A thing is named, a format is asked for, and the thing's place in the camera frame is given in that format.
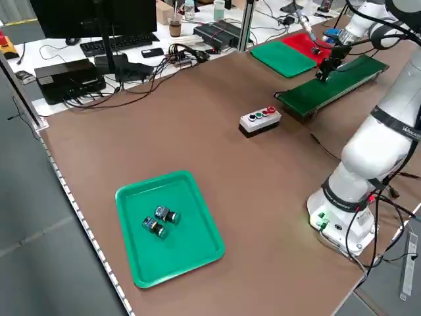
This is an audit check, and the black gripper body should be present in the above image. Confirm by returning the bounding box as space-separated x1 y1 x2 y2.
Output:
330 45 352 63

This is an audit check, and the grey control box with buttons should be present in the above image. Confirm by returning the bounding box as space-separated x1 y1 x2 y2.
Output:
239 105 283 139

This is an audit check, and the green conveyor belt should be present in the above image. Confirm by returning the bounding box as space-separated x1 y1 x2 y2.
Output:
273 54 391 124

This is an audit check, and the cardboard box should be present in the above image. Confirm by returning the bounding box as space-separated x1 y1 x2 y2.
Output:
156 0 178 26

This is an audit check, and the green push-button part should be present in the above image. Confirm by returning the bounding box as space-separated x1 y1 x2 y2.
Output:
154 205 182 224
141 216 169 238

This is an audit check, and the black dock box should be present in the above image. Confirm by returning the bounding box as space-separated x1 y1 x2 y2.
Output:
34 59 107 105

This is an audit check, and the red plastic tray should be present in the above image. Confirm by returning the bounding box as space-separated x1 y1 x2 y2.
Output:
281 32 333 65

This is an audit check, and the green plastic tray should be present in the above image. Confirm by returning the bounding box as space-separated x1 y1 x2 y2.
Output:
249 41 318 79
114 169 226 290

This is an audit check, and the black power supply unit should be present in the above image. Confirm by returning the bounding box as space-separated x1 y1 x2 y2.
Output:
193 19 246 49

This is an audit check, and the plastic coffee cup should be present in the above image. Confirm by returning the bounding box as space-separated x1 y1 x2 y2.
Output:
168 14 183 38

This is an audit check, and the black smartphone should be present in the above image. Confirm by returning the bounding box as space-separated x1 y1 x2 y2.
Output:
141 47 164 59

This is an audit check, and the black keyboard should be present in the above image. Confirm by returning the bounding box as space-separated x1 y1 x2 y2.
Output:
80 32 161 57

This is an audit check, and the white power strip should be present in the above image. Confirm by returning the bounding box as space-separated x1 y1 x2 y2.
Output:
399 230 418 300

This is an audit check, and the black computer monitor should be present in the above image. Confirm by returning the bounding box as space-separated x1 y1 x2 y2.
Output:
29 0 158 83

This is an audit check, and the red and black conveyor cable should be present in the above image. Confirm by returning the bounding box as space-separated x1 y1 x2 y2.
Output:
309 130 345 163

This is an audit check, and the aluminium frame post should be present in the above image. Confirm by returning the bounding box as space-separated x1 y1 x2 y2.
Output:
236 0 257 53

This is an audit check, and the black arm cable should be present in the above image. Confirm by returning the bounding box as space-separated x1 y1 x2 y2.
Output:
345 171 421 274

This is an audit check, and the aluminium frame rail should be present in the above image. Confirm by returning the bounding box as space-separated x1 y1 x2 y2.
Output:
0 49 49 132

